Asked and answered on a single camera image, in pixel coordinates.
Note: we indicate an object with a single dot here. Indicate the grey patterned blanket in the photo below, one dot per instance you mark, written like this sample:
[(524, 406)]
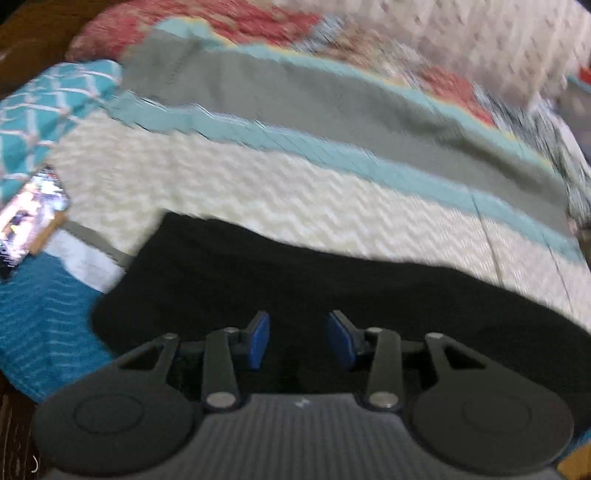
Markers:
[(565, 147)]

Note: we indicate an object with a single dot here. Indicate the striped zigzag bed cover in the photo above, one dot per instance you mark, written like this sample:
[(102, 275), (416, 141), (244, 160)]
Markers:
[(323, 184)]

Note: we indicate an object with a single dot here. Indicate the red floral quilt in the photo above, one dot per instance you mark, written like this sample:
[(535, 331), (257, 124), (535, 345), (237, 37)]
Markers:
[(240, 27)]

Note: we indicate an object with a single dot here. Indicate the teal lattice pillow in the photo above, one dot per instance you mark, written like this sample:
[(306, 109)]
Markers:
[(41, 120)]

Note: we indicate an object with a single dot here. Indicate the beige leaf print curtain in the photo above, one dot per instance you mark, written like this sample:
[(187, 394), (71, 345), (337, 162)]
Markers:
[(461, 41)]

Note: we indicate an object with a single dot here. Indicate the black pants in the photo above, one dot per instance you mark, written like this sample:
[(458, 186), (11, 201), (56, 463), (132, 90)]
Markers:
[(323, 295)]

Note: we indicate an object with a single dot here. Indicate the wooden phone clip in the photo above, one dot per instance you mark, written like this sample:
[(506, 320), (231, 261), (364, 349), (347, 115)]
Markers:
[(46, 233)]

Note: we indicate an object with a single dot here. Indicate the dark wooden headboard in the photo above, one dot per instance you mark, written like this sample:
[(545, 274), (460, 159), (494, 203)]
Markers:
[(37, 32)]

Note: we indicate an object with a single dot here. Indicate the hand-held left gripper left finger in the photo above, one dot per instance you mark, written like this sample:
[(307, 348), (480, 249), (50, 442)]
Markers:
[(258, 340)]

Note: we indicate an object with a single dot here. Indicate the smartphone with lit screen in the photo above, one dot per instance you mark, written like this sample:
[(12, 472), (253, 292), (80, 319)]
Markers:
[(27, 217)]

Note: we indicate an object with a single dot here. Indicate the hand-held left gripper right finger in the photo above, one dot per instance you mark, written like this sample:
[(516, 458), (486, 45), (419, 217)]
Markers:
[(339, 340)]

